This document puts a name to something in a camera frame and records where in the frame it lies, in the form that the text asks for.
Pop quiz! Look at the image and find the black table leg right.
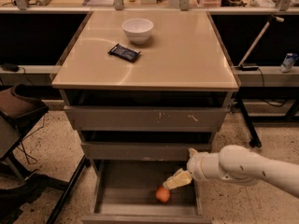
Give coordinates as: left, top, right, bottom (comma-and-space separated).
235, 95, 262, 148

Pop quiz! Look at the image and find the grey bottom drawer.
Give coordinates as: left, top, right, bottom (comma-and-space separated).
82, 161, 211, 224

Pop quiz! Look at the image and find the white stick with black tip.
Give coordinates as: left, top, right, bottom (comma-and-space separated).
236, 15, 284, 70

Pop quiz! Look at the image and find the black power adapter right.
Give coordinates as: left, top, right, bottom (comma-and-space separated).
240, 63, 259, 71

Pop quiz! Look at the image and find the grey drawer cabinet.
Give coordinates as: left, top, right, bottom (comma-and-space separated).
50, 9, 241, 170

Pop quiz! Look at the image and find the black table leg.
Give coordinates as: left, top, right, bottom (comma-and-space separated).
46, 156, 89, 224
235, 95, 262, 148

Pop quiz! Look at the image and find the grey drawer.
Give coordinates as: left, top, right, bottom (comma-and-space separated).
64, 105, 227, 133
82, 161, 211, 224
81, 142, 211, 161

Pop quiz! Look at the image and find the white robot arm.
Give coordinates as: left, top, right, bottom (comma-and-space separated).
163, 145, 299, 198

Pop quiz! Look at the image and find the dark blue snack packet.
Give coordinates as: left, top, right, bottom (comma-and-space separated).
108, 44, 140, 63

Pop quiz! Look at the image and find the blue white can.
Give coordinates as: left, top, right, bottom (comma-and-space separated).
279, 53, 298, 73

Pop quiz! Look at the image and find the grey middle drawer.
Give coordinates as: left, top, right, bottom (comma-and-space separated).
81, 142, 211, 161

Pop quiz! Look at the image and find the black table leg left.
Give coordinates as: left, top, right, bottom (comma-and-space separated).
46, 156, 89, 224

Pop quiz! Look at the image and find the dark office chair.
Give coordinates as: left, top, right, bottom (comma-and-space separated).
0, 84, 69, 224

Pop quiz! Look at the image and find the white ceramic bowl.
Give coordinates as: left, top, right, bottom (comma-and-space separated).
122, 18, 153, 44

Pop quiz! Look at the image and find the grey top drawer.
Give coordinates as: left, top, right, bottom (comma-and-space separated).
64, 105, 227, 133

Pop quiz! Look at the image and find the black power adapter left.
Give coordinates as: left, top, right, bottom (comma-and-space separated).
1, 63, 20, 72

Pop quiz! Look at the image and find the black power adapter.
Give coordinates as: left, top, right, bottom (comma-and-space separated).
1, 63, 20, 72
240, 63, 259, 71

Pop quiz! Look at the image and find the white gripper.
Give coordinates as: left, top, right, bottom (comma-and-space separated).
163, 148, 220, 190

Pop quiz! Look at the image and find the orange fruit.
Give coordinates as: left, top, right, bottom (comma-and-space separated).
155, 186, 170, 203

